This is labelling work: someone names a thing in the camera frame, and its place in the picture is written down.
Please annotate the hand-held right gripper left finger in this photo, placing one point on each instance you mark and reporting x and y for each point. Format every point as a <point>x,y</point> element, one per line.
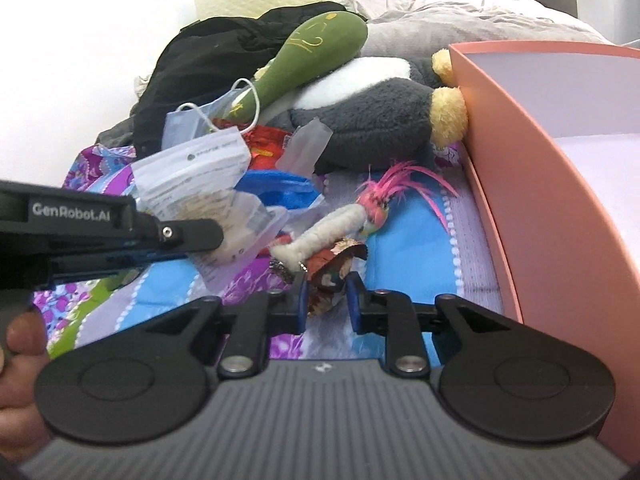
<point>299,305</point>

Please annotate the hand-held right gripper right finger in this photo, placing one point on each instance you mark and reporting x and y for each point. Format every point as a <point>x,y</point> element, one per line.
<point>354,305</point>

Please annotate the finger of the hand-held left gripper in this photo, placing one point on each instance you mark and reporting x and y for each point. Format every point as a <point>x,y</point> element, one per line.
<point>195,235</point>

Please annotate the clear plastic packet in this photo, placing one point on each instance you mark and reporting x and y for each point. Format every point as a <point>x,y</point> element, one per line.
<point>200,170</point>

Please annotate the pink feathered bird toy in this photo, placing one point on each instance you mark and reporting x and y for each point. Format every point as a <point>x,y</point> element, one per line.
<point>325,230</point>

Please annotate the blue plastic bag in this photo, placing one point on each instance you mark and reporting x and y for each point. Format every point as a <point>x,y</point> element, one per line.
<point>280,185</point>

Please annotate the salmon cardboard box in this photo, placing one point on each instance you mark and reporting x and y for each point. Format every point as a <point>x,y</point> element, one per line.
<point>525,160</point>

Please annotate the person's left hand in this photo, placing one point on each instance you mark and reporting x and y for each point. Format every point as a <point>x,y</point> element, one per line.
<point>25,340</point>

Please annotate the floral striped bedsheet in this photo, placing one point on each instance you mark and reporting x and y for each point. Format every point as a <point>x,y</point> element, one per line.
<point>415,240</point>

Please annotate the blue face mask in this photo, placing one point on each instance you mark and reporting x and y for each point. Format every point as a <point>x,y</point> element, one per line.
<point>182,125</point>

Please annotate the red foil packet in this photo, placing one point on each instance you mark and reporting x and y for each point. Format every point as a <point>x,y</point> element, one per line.
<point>265,147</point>

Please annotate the translucent plastic wrapper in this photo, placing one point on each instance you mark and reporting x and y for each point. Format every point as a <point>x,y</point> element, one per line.
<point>307,145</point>

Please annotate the black garment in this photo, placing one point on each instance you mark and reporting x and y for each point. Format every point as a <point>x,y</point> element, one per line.
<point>200,60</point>

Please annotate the grey penguin plush toy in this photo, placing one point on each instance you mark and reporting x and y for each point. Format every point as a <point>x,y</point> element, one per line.
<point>380,110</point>

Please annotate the pale grey quilt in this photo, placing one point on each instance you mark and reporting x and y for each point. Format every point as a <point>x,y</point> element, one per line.
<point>450,10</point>

